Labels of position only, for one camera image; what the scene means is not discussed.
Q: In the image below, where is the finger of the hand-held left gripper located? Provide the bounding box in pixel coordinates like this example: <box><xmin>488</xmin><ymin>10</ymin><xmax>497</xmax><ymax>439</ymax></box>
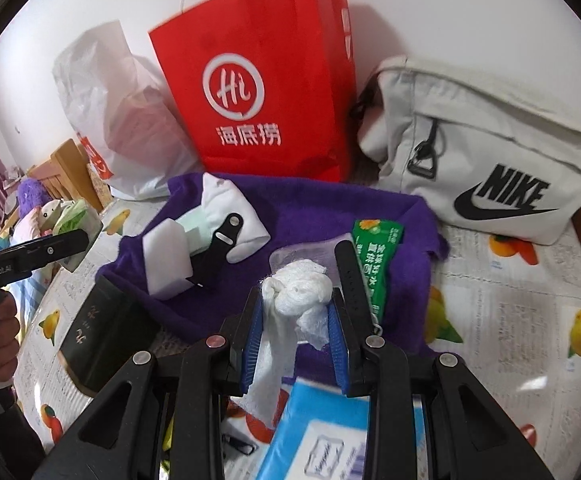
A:
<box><xmin>8</xmin><ymin>230</ymin><xmax>91</xmax><ymax>272</ymax></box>

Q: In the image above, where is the black binder clip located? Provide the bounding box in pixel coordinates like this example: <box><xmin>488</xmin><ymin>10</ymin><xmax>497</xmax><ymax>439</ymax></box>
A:
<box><xmin>220</xmin><ymin>430</ymin><xmax>257</xmax><ymax>457</ymax></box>

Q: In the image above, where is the white plush toy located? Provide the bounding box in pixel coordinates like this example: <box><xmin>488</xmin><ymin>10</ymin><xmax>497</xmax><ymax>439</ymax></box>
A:
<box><xmin>38</xmin><ymin>199</ymin><xmax>64</xmax><ymax>233</ymax></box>

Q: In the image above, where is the wooden headboard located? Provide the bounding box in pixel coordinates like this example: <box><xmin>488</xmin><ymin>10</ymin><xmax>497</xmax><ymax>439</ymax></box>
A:
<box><xmin>35</xmin><ymin>139</ymin><xmax>106</xmax><ymax>213</ymax></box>

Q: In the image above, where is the white gauze cloth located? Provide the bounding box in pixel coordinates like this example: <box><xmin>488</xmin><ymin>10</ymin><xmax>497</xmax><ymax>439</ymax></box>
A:
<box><xmin>243</xmin><ymin>260</ymin><xmax>332</xmax><ymax>431</ymax></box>

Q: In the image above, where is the white plastic bag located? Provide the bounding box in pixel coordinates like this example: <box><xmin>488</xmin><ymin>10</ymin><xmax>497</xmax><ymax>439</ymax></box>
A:
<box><xmin>52</xmin><ymin>20</ymin><xmax>206</xmax><ymax>200</ymax></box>

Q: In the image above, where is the green leaf print tissue pack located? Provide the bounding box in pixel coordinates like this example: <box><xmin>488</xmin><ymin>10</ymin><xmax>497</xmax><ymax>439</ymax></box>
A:
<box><xmin>55</xmin><ymin>199</ymin><xmax>104</xmax><ymax>273</ymax></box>

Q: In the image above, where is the pale sock with mint cuff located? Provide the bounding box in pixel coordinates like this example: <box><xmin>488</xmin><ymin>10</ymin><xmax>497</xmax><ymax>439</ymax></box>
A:
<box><xmin>173</xmin><ymin>172</ymin><xmax>271</xmax><ymax>265</ymax></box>

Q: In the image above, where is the red paper bag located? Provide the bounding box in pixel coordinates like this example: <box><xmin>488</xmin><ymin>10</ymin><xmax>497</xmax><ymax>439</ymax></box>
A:
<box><xmin>148</xmin><ymin>0</ymin><xmax>358</xmax><ymax>184</ymax></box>

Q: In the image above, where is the black watch strap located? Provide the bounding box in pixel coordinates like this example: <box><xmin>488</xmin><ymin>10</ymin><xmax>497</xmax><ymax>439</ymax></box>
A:
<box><xmin>190</xmin><ymin>212</ymin><xmax>244</xmax><ymax>288</ymax></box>

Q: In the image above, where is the purple towel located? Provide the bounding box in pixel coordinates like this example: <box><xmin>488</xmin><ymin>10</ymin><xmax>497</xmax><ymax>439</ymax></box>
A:
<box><xmin>95</xmin><ymin>172</ymin><xmax>450</xmax><ymax>361</ymax></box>

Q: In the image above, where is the dark green box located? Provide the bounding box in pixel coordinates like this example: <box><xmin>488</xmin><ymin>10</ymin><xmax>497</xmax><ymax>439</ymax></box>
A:
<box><xmin>58</xmin><ymin>276</ymin><xmax>161</xmax><ymax>400</ymax></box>

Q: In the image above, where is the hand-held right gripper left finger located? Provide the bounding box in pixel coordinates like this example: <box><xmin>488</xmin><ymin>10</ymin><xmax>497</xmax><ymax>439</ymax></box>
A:
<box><xmin>30</xmin><ymin>287</ymin><xmax>264</xmax><ymax>480</ymax></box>

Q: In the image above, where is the green wet wipe packet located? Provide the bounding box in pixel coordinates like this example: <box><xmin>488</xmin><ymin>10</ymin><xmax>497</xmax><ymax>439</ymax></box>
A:
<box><xmin>351</xmin><ymin>219</ymin><xmax>405</xmax><ymax>318</ymax></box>

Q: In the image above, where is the purple plush toy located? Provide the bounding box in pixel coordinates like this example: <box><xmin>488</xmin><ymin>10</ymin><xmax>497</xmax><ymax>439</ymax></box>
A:
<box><xmin>18</xmin><ymin>177</ymin><xmax>54</xmax><ymax>221</ymax></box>

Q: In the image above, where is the blue wipes pack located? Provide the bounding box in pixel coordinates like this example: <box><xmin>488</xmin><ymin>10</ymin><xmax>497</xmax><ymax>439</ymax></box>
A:
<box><xmin>255</xmin><ymin>377</ymin><xmax>428</xmax><ymax>480</ymax></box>

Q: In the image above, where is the clear plastic wrapper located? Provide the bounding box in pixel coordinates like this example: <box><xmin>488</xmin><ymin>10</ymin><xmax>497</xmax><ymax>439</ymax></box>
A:
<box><xmin>269</xmin><ymin>237</ymin><xmax>356</xmax><ymax>281</ymax></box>

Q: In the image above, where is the off-white sling bag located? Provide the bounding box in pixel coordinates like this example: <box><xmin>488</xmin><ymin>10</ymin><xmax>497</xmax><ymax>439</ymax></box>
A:
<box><xmin>353</xmin><ymin>55</ymin><xmax>581</xmax><ymax>246</ymax></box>

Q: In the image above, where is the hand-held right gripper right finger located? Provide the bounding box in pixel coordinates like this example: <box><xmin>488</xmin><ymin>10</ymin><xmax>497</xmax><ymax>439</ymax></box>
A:
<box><xmin>327</xmin><ymin>292</ymin><xmax>556</xmax><ymax>480</ymax></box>

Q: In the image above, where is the white foam block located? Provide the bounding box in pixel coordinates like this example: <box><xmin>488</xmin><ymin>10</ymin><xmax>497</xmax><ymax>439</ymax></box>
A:
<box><xmin>142</xmin><ymin>218</ymin><xmax>194</xmax><ymax>302</ymax></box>

